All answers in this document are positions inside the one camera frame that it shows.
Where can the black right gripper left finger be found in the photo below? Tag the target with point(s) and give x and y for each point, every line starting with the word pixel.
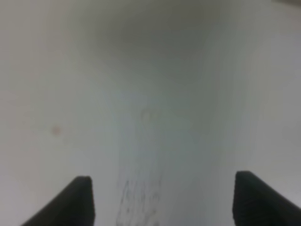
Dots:
pixel 73 206

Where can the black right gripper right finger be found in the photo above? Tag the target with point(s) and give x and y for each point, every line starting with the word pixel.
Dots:
pixel 255 203

